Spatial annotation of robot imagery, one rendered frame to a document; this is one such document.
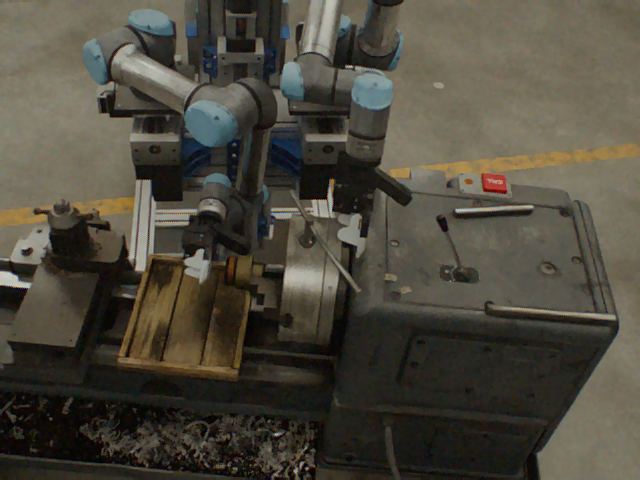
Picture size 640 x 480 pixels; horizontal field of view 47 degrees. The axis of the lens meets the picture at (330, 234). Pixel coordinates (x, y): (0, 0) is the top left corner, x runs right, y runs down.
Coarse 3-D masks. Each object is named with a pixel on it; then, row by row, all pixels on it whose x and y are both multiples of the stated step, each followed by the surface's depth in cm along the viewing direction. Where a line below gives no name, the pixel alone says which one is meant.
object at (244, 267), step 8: (232, 256) 182; (240, 256) 182; (248, 256) 182; (232, 264) 180; (240, 264) 180; (248, 264) 180; (256, 264) 181; (264, 264) 182; (232, 272) 179; (240, 272) 179; (248, 272) 179; (256, 272) 180; (264, 272) 186; (224, 280) 180; (232, 280) 180; (240, 280) 179; (248, 280) 179; (240, 288) 182; (248, 288) 180
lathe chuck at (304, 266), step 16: (320, 224) 176; (288, 240) 171; (288, 256) 169; (304, 256) 169; (320, 256) 169; (288, 272) 168; (304, 272) 168; (320, 272) 168; (288, 288) 168; (304, 288) 168; (320, 288) 168; (288, 304) 169; (304, 304) 169; (304, 320) 171; (288, 336) 176; (304, 336) 175
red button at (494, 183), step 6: (486, 174) 189; (492, 174) 189; (486, 180) 187; (492, 180) 187; (498, 180) 188; (504, 180) 188; (486, 186) 186; (492, 186) 186; (498, 186) 186; (504, 186) 186; (492, 192) 186; (498, 192) 186; (504, 192) 186
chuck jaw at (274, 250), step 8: (280, 224) 180; (288, 224) 180; (280, 232) 180; (264, 240) 180; (272, 240) 181; (280, 240) 181; (256, 248) 183; (264, 248) 181; (272, 248) 181; (280, 248) 181; (256, 256) 181; (264, 256) 181; (272, 256) 181; (280, 256) 181
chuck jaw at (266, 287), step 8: (256, 280) 179; (264, 280) 179; (272, 280) 179; (280, 280) 179; (256, 288) 178; (264, 288) 177; (272, 288) 177; (280, 288) 177; (264, 296) 175; (272, 296) 175; (280, 296) 175; (256, 304) 177; (264, 304) 172; (272, 304) 172; (280, 304) 173; (264, 312) 173; (272, 312) 173; (280, 320) 172; (288, 320) 172
